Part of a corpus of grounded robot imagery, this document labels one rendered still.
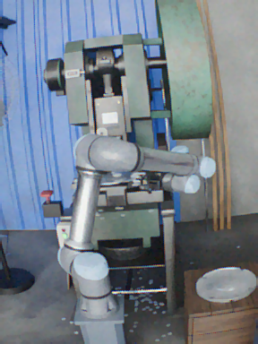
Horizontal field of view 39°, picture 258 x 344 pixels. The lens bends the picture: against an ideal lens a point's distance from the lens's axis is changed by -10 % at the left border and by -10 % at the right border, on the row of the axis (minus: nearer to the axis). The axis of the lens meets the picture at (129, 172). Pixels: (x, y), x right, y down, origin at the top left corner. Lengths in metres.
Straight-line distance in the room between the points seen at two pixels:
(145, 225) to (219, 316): 0.65
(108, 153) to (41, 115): 2.02
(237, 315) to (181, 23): 1.27
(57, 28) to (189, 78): 1.84
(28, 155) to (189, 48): 2.07
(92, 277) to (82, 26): 2.30
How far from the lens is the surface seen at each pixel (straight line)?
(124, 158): 1.28
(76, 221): 1.42
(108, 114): 1.94
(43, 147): 3.29
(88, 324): 1.42
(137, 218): 1.89
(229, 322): 1.62
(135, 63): 1.87
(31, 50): 3.28
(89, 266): 1.32
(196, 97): 1.64
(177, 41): 1.61
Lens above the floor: 1.28
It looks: 14 degrees down
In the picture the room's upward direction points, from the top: 6 degrees counter-clockwise
